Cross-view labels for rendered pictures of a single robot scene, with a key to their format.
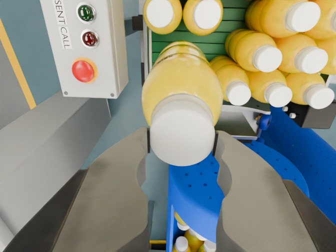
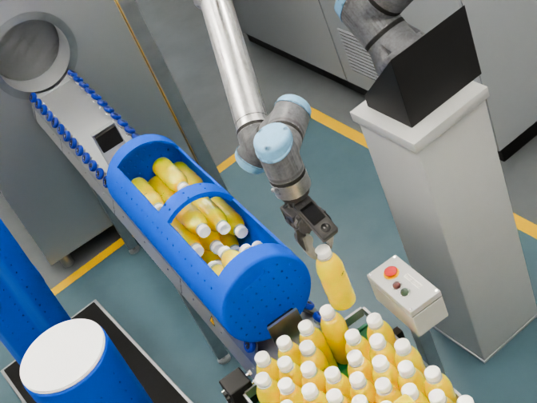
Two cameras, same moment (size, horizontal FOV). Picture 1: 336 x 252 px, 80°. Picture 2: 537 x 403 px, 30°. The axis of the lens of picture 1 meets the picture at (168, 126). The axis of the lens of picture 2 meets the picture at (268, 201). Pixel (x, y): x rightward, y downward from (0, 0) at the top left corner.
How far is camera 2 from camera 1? 234 cm
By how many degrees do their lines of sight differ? 24
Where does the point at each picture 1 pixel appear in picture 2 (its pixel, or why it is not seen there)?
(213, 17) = (348, 335)
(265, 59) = (308, 344)
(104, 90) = (375, 273)
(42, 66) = not seen: outside the picture
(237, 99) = (304, 323)
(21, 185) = (412, 170)
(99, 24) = (396, 293)
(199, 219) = (274, 249)
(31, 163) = (425, 192)
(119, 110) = not seen: hidden behind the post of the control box
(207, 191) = (279, 267)
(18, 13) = not seen: outside the picture
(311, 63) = (284, 360)
